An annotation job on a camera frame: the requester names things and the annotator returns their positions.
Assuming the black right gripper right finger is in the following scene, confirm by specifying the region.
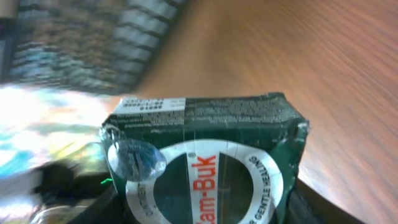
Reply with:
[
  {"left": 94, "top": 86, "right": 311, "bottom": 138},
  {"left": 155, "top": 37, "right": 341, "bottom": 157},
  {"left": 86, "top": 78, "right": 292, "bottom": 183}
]
[{"left": 287, "top": 179, "right": 364, "bottom": 224}]

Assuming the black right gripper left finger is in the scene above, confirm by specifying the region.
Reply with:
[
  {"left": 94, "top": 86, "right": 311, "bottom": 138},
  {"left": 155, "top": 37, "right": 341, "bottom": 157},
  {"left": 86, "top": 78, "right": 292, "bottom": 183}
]
[{"left": 67, "top": 184, "right": 131, "bottom": 224}]

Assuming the round green label package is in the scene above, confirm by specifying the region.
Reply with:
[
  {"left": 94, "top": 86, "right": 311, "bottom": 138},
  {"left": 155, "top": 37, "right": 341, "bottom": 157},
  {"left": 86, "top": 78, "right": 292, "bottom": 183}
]
[{"left": 100, "top": 93, "right": 308, "bottom": 224}]

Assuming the grey plastic mesh basket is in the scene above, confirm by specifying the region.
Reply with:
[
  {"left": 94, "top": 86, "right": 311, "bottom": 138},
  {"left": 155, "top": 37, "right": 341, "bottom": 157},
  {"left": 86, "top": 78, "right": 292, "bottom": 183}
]
[{"left": 1, "top": 0, "right": 188, "bottom": 95}]

